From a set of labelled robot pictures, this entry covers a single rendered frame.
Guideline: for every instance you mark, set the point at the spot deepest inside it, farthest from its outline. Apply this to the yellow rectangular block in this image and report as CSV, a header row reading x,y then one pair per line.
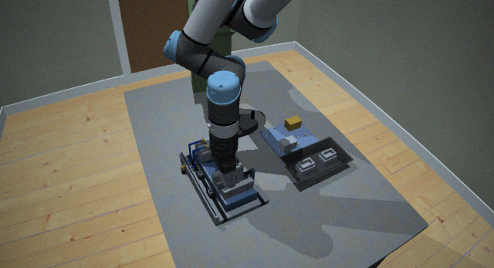
x,y
292,123

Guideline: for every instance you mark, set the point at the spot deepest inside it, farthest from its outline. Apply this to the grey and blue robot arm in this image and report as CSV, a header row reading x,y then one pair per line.
x,y
254,19

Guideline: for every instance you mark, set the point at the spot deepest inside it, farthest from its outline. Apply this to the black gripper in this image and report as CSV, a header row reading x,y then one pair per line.
x,y
224,142

